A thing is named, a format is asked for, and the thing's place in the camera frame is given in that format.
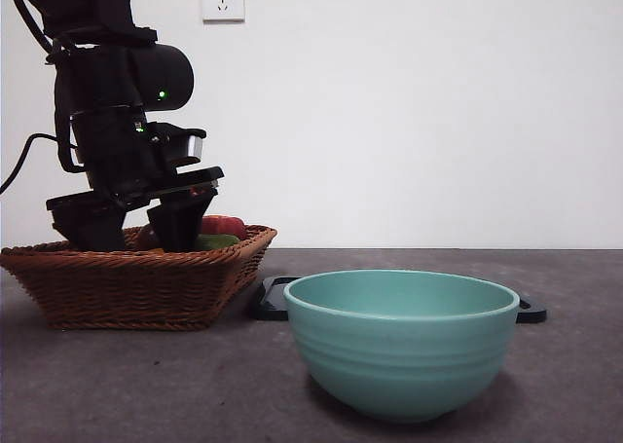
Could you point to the teal ceramic bowl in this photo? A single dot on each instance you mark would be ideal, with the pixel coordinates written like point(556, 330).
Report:
point(399, 355)

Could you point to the brown wicker basket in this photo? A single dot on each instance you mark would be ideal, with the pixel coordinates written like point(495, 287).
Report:
point(126, 287)

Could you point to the red peach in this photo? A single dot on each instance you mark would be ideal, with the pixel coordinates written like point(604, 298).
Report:
point(224, 225)

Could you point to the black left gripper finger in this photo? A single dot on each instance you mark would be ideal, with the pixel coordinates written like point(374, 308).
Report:
point(95, 229)
point(180, 224)

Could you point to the black rectangular tray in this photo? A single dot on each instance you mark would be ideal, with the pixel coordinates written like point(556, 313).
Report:
point(272, 302)

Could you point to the green avocado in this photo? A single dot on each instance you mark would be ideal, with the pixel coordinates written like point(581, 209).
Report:
point(216, 241)

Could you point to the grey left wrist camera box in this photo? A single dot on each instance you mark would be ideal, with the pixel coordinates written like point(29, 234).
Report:
point(192, 146)

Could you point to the dark purple plum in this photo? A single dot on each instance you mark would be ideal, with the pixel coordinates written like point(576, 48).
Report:
point(143, 238)

